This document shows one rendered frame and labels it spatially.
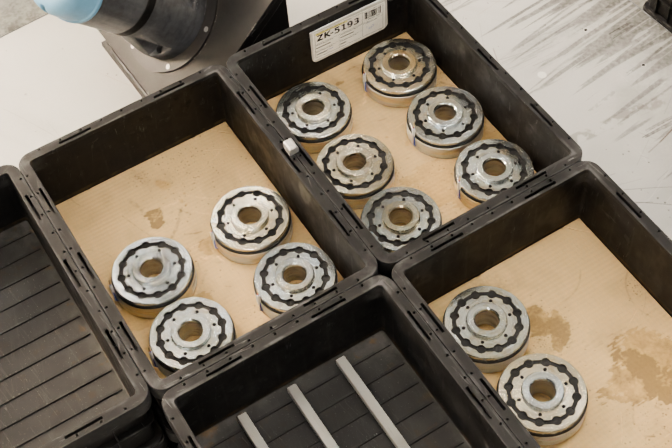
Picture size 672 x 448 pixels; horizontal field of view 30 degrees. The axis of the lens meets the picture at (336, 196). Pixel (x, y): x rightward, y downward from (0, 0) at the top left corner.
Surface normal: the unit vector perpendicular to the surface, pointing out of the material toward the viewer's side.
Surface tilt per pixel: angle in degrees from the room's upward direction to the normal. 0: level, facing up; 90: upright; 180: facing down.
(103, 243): 0
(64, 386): 0
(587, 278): 0
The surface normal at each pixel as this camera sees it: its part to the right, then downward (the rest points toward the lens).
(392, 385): -0.06, -0.59
